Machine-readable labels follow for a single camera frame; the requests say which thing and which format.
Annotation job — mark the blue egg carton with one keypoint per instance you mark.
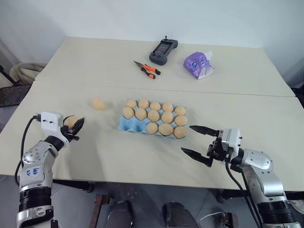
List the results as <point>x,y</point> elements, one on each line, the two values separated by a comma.
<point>129,124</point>

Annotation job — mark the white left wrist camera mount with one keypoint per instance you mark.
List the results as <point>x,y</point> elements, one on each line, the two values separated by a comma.
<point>50,122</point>

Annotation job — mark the orange black pliers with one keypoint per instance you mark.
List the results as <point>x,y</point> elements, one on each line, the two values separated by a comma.
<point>148,69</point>

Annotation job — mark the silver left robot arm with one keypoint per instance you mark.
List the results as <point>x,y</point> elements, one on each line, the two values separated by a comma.
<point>35,166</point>

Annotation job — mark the black table frame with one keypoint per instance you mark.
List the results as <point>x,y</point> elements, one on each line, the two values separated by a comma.
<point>71,184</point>

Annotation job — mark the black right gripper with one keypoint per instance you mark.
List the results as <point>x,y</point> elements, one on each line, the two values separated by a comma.
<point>217,150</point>

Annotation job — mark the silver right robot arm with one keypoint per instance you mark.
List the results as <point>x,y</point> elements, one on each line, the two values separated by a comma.
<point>261,166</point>

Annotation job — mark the beige fabric bag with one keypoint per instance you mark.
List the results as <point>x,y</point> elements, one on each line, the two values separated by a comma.
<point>25,71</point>

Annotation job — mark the black handheld remote controller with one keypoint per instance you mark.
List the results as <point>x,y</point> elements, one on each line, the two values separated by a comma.
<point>163,51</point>

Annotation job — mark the tan egg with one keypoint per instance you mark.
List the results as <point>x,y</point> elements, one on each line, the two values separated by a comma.
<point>70,121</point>
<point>143,103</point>
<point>155,106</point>
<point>167,117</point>
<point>179,132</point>
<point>131,103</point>
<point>141,114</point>
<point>153,115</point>
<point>98,103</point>
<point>128,112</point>
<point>180,110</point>
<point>152,128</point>
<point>167,107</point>
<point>181,120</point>
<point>165,129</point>

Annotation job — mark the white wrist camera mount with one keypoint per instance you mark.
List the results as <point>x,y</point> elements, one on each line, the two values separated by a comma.
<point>50,122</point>
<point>231,140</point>

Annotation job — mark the dark rounded shape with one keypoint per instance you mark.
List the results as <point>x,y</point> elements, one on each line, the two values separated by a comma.
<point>120,213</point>
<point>178,215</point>

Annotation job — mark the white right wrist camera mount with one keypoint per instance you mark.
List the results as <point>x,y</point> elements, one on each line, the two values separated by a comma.
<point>231,140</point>

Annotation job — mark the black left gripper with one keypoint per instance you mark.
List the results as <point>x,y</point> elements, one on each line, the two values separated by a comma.
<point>70,135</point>

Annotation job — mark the black caster wheel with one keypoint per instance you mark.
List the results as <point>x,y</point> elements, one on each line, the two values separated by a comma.
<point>89,188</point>
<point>222,196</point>

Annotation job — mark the black stand legs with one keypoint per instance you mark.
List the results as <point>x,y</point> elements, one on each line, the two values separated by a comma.
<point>7,76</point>

